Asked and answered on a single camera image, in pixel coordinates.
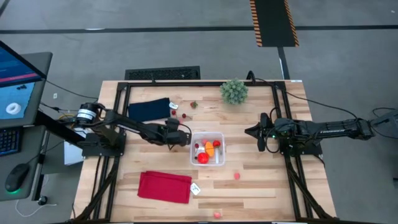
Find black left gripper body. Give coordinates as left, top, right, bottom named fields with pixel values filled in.
left=161, top=129, right=192, bottom=147

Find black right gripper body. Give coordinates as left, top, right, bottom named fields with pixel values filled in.
left=264, top=118, right=286, bottom=144

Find clear plastic tupperware container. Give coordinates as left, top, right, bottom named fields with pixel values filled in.
left=190, top=131, right=226, bottom=167

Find navy folded cloth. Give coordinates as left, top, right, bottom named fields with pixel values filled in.
left=127, top=97, right=172, bottom=123

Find green artificial plant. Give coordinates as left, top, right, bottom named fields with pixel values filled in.
left=220, top=77, right=249, bottom=105

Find red folded cloth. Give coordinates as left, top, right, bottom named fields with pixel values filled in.
left=137, top=170, right=193, bottom=205

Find black floor grate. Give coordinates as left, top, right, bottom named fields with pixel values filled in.
left=124, top=65, right=201, bottom=81

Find black floor mat orange stripes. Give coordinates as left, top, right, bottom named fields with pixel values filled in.
left=249, top=0, right=300, bottom=48

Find grey equipment stand base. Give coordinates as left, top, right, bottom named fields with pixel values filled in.
left=371, top=107, right=398, bottom=139

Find grey side desk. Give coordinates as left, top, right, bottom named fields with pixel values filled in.
left=0, top=52, right=53, bottom=203

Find black computer mouse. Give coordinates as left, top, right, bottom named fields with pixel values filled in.
left=4, top=163, right=30, bottom=194

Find computer monitor blue screen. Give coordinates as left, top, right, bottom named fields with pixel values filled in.
left=0, top=40, right=47, bottom=129

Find black keyboard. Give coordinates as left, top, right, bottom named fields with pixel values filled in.
left=0, top=127, right=22, bottom=157

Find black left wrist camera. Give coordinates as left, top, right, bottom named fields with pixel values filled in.
left=166, top=117, right=180, bottom=130

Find long black cable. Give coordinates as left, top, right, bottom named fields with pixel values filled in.
left=259, top=77, right=359, bottom=121

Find black metal table frame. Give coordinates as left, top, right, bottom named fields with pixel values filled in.
left=73, top=80, right=336, bottom=223

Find thin black floor cable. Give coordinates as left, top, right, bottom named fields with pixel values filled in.
left=45, top=80, right=99, bottom=100

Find white floor cable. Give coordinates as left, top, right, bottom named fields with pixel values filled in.
left=14, top=198, right=58, bottom=218

